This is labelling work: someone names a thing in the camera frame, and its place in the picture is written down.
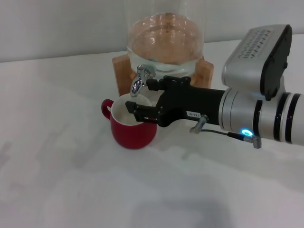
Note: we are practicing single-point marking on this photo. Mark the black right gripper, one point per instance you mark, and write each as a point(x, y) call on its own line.
point(190, 104)

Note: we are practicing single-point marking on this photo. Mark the chrome faucet tap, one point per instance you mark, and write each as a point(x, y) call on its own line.
point(137, 83)

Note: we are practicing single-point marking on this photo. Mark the red ceramic cup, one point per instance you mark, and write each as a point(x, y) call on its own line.
point(133, 135)

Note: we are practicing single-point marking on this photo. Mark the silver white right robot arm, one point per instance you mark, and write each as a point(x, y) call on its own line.
point(244, 114)

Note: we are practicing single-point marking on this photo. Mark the wooden dispenser stand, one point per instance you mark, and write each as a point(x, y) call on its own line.
point(121, 73)

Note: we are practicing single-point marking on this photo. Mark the glass water dispenser jar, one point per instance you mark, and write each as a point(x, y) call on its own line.
point(166, 35)

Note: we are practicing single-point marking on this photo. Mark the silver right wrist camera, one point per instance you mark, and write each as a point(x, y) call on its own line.
point(249, 61)

